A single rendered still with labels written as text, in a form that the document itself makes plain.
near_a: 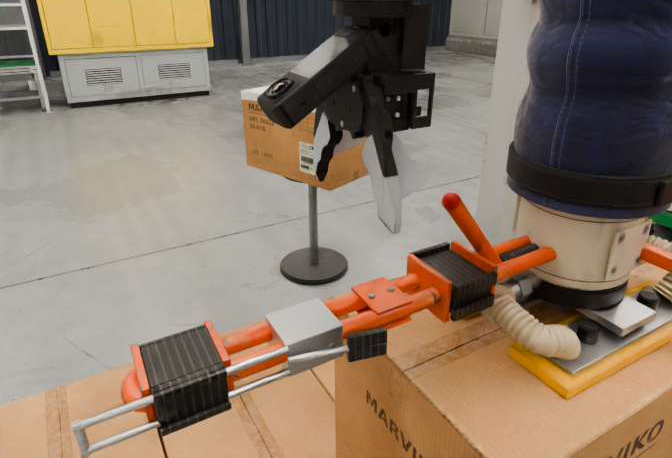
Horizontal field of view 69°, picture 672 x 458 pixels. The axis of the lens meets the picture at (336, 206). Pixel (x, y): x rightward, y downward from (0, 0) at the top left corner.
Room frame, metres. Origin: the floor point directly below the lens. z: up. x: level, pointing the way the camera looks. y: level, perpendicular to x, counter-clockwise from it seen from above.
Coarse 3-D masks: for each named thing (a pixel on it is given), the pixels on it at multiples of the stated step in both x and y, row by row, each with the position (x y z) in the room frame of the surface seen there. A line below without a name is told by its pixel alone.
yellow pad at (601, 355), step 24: (648, 288) 0.68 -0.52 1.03; (600, 336) 0.56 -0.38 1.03; (624, 336) 0.56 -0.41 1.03; (648, 336) 0.57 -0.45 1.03; (528, 360) 0.52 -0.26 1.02; (552, 360) 0.52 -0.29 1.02; (576, 360) 0.51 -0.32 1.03; (600, 360) 0.52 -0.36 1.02; (624, 360) 0.52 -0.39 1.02; (552, 384) 0.49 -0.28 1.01; (576, 384) 0.48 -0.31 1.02
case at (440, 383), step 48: (432, 336) 0.59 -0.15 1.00; (480, 336) 0.59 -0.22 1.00; (336, 384) 0.69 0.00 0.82; (384, 384) 0.56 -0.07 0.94; (432, 384) 0.50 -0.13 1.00; (480, 384) 0.50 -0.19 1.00; (528, 384) 0.49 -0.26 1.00; (624, 384) 0.49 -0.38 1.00; (336, 432) 0.69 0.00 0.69; (384, 432) 0.55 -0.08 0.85; (432, 432) 0.46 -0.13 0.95; (480, 432) 0.42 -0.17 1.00; (528, 432) 0.42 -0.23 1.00; (576, 432) 0.42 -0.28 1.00; (624, 432) 0.44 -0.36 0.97
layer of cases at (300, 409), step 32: (96, 384) 0.97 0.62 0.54; (288, 384) 0.97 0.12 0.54; (320, 384) 0.97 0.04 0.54; (0, 416) 0.87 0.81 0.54; (32, 416) 0.87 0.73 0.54; (64, 416) 0.87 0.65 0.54; (128, 416) 0.87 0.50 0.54; (224, 416) 0.87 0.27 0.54; (256, 416) 0.87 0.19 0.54; (288, 416) 0.87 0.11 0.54; (320, 416) 0.87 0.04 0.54; (0, 448) 0.78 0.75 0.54; (32, 448) 0.78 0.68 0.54; (64, 448) 0.78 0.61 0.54; (128, 448) 0.78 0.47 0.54; (160, 448) 0.78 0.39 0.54; (192, 448) 0.78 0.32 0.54; (224, 448) 0.78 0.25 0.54; (256, 448) 0.78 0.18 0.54; (288, 448) 0.78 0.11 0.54; (320, 448) 0.78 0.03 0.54
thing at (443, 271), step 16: (416, 256) 0.58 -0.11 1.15; (432, 256) 0.58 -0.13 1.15; (448, 256) 0.58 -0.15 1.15; (464, 256) 0.58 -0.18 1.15; (480, 256) 0.56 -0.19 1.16; (416, 272) 0.55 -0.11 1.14; (432, 272) 0.52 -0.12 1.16; (448, 272) 0.54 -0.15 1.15; (464, 272) 0.54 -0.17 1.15; (480, 272) 0.54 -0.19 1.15; (496, 272) 0.53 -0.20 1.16; (448, 288) 0.50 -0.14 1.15; (464, 288) 0.50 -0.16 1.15; (480, 288) 0.51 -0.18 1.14; (448, 304) 0.50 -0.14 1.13; (464, 304) 0.51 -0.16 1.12; (480, 304) 0.51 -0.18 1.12; (448, 320) 0.50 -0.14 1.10
